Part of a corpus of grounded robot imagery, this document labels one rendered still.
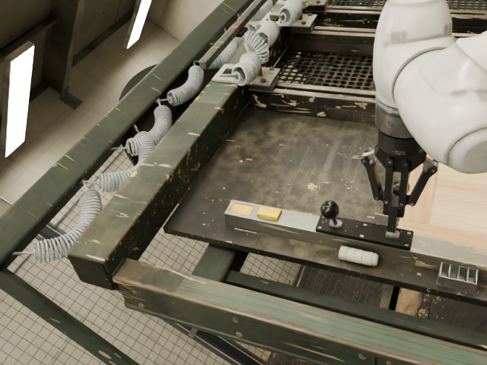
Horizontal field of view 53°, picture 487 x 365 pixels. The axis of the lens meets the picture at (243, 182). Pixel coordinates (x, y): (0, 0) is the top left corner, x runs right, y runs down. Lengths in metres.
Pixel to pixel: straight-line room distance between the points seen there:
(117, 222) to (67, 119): 5.83
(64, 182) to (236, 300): 0.85
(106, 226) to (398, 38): 0.72
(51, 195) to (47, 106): 5.42
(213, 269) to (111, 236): 0.24
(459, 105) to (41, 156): 6.16
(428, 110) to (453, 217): 0.61
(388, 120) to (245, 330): 0.49
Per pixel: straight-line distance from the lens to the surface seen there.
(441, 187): 1.26
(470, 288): 1.07
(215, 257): 1.17
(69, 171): 1.68
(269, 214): 1.12
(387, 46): 0.72
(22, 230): 1.56
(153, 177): 1.21
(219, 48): 1.38
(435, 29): 0.72
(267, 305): 0.96
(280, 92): 1.50
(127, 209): 1.15
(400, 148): 0.82
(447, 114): 0.59
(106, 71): 7.61
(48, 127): 6.82
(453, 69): 0.61
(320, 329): 0.93
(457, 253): 1.08
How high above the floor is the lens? 1.77
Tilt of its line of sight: 4 degrees down
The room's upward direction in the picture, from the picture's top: 56 degrees counter-clockwise
